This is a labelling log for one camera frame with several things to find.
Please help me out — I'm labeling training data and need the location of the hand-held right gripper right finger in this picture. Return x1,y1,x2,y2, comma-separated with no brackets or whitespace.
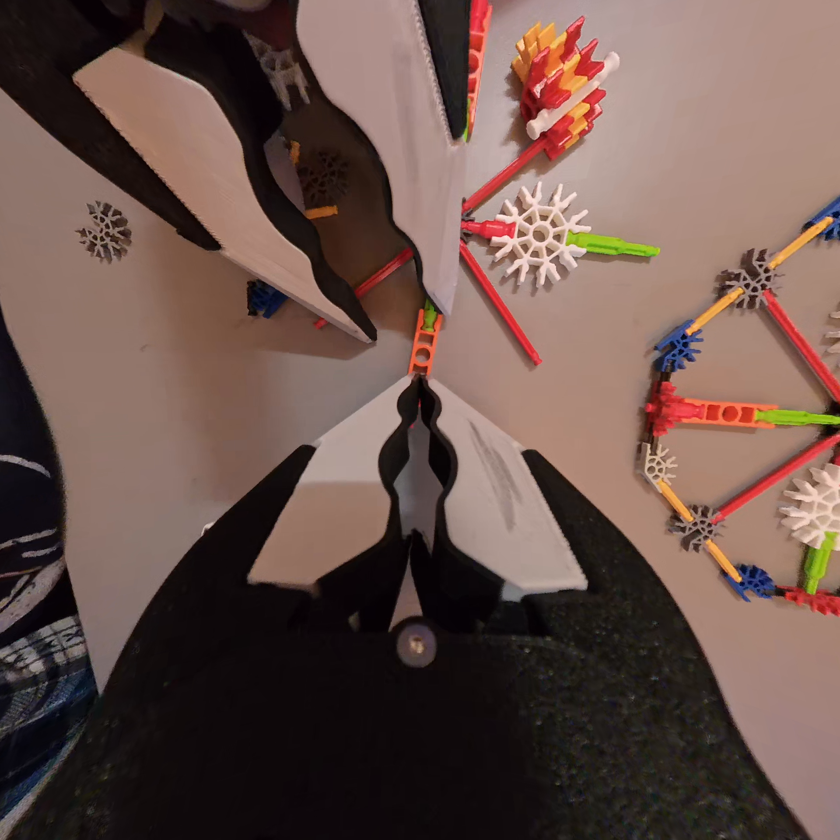
419,377,589,602

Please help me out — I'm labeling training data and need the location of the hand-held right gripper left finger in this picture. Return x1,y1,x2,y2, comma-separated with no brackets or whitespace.
247,375,422,588

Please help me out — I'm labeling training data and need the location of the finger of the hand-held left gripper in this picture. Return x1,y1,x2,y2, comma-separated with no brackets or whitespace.
72,38,379,345
295,0,468,319

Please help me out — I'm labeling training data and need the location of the blue snowflake connector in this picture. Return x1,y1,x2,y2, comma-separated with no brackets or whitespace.
247,280,288,320

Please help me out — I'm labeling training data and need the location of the half-built spoke toy model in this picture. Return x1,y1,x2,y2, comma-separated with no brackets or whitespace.
313,0,661,379

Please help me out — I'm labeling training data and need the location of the orange ladder connector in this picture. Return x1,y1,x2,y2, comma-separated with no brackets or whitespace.
407,309,445,378

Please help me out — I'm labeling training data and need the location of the dark grey snowflake connector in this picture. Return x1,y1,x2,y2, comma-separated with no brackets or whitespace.
296,150,350,206

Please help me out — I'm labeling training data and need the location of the large white snowflake connector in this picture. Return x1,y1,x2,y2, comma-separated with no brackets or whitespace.
252,31,311,110

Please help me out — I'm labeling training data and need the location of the red yellow connector cluster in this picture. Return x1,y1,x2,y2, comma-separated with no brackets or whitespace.
511,16,622,162

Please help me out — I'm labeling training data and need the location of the colourful toy wheel model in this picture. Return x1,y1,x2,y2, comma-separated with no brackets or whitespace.
634,196,840,619

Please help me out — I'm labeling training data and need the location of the dark printed t-shirt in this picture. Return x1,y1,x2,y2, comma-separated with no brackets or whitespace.
0,307,83,634

